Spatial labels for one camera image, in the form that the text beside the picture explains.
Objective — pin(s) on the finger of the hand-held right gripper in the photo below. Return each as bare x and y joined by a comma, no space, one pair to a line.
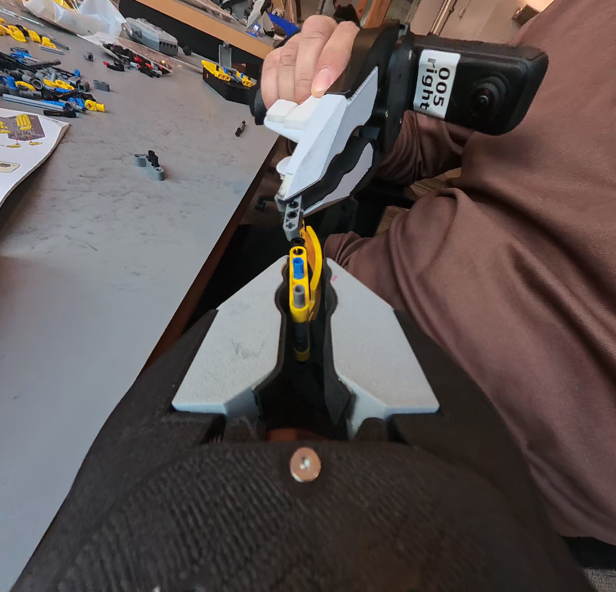
358,178
327,130

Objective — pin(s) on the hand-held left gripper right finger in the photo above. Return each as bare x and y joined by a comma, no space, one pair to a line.
380,356

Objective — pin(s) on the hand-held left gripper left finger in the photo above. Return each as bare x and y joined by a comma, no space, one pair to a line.
236,356

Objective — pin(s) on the light grey angled beam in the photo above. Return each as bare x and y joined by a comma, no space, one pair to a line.
291,217

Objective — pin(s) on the yellow beam assembly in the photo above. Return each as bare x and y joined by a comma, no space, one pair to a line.
301,284

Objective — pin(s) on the person's right forearm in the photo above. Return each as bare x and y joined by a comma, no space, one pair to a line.
423,149

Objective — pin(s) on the black elbow connector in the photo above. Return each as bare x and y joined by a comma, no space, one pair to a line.
114,66

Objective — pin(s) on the grey desk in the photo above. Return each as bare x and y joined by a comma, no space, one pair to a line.
120,265

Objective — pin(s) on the person's right hand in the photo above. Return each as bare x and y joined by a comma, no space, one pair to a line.
298,58

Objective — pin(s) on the black grey axle rod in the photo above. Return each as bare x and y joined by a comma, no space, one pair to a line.
240,129

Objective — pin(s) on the black block with yellow parts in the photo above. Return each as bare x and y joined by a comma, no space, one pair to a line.
226,82

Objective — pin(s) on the wooden edged table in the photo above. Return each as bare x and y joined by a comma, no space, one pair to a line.
192,14

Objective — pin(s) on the dark grey angled beam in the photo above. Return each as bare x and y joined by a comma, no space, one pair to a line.
153,168

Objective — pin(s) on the grey battery hub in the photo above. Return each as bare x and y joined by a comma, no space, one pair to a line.
151,36

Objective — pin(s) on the clear bag of red parts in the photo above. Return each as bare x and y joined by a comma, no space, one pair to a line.
139,60

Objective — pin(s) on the yellow connector piece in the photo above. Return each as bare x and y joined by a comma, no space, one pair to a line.
95,105

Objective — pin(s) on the black pin piece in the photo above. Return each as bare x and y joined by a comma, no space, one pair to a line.
60,113

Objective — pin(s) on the clear bag with yellow parts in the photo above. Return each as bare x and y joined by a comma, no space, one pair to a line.
72,10

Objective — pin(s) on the pile of mixed building pieces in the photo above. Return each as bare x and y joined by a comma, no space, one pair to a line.
43,79

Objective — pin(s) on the light grey ribbed axle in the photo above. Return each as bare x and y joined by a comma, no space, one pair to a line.
29,100

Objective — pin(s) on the building instruction booklet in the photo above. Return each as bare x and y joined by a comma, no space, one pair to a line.
24,140

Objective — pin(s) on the cluster of yellow black parts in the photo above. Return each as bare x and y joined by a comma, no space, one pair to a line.
24,33

